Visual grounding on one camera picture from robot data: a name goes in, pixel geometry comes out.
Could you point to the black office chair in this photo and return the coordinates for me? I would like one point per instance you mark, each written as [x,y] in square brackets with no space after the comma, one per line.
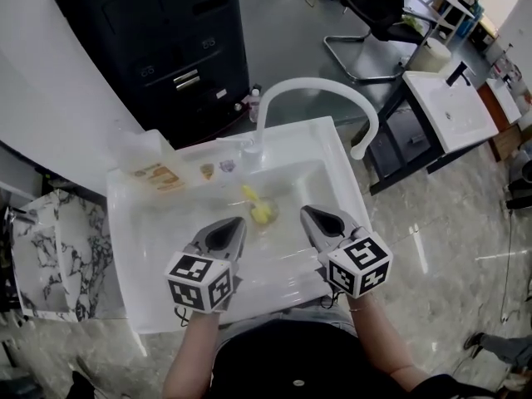
[382,11]

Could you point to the black cabinet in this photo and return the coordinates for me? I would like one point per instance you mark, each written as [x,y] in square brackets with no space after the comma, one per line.
[166,48]

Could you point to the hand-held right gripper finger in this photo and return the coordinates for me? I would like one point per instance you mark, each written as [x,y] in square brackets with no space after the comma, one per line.
[313,237]
[338,214]

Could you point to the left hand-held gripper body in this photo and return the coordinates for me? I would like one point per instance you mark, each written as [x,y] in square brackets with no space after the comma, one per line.
[198,279]

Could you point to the white sink on black stand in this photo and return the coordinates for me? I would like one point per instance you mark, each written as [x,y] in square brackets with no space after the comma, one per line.
[457,110]

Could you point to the small clear bottle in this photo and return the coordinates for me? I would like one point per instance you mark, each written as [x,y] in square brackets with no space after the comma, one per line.
[254,105]

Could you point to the marble patterned sink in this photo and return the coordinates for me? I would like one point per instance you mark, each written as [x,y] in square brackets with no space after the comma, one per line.
[50,256]

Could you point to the white ceramic sink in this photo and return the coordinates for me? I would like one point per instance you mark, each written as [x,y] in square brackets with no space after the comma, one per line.
[158,231]

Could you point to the clear box with orange label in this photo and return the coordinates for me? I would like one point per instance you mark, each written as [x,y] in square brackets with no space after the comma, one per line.
[145,160]

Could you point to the black floor device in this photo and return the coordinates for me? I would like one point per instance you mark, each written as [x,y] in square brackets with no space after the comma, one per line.
[519,191]

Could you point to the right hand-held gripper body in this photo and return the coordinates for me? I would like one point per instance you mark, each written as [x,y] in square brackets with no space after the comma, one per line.
[359,264]

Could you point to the black faucet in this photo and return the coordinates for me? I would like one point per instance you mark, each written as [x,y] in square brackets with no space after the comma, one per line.
[457,73]

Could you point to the white curved faucet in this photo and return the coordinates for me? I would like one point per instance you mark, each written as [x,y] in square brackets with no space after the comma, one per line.
[291,85]

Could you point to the person's left forearm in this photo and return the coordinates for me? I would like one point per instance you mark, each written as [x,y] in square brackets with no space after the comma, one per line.
[189,356]

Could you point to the small white sink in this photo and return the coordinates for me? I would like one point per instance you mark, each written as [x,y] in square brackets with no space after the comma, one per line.
[505,98]

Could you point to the clear glass cup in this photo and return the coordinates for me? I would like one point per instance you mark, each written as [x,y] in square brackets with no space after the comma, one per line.
[272,211]

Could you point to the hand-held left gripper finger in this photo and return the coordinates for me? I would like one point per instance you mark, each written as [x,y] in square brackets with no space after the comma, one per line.
[241,243]
[220,223]

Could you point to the person's grey jeans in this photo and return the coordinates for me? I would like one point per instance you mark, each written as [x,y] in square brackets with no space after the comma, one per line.
[266,320]

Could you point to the white round bucket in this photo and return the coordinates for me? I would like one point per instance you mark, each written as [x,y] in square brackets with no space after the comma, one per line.
[432,54]

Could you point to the person's right forearm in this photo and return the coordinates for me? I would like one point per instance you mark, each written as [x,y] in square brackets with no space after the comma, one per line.
[382,343]

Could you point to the person's black shirt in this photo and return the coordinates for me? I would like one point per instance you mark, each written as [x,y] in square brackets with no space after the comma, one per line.
[299,364]

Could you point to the yellow brush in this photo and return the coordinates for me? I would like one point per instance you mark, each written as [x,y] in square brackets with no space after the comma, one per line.
[259,212]

